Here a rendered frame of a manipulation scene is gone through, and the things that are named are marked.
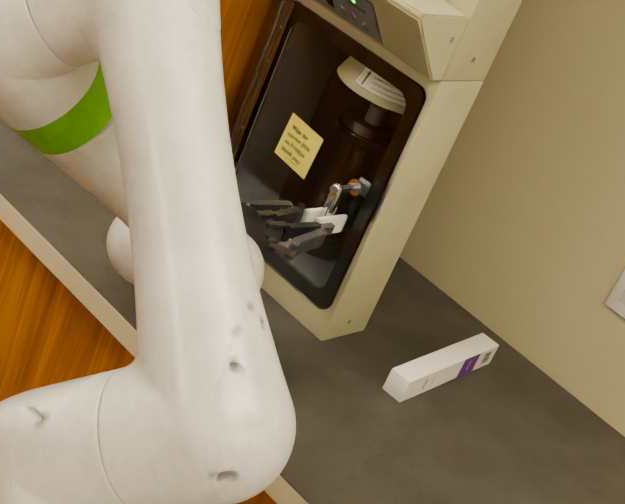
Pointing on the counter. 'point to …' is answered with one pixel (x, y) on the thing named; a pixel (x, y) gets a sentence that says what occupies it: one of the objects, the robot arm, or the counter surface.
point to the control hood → (418, 32)
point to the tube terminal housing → (445, 103)
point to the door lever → (339, 195)
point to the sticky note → (298, 145)
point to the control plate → (364, 10)
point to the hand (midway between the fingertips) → (323, 220)
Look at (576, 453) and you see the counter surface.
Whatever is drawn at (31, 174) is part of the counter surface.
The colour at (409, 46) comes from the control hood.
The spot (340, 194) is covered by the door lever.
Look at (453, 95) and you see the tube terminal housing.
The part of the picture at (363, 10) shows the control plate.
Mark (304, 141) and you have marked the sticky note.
